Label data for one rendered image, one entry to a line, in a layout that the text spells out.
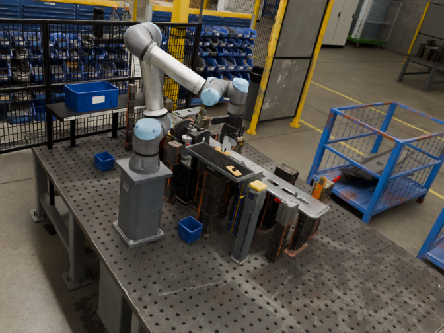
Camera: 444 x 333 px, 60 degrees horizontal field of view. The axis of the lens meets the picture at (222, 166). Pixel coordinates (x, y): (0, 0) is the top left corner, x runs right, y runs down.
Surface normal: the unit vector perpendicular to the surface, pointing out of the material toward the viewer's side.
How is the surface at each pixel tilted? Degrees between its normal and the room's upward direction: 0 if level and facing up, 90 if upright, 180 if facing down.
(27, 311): 0
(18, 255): 0
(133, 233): 88
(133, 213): 90
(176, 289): 0
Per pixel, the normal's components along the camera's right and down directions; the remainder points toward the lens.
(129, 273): 0.18, -0.86
